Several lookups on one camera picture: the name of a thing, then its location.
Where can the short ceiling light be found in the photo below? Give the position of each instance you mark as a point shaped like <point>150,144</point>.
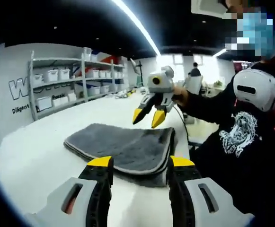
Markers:
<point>220,52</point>

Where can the rows of white storage boxes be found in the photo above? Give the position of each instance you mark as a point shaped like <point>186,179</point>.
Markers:
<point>53,74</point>

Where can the grey towel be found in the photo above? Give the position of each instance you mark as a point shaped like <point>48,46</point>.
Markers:
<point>127,146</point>

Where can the white device with yellow parts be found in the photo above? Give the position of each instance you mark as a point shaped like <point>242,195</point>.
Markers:
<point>129,92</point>

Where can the grey metal shelving rack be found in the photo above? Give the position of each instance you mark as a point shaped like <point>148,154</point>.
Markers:
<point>82,78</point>

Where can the green potted plant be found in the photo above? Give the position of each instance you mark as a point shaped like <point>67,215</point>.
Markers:
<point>218,84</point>

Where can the white chest-worn device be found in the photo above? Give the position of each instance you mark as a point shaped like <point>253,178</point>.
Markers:
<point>253,87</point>

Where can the white office chair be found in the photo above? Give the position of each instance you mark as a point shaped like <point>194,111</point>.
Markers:
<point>194,85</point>

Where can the ceiling air conditioner unit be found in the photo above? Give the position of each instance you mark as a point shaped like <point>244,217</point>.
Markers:
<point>208,8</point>

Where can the person's right hand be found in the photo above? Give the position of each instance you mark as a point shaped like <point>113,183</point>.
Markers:
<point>181,97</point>

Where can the black tripod stand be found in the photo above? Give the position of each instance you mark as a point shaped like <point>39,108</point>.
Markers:
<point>139,73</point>

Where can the long ceiling light strip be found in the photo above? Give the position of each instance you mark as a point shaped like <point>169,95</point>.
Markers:
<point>139,26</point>

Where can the person in black sweatshirt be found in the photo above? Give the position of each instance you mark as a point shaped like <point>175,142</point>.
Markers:
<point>246,170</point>

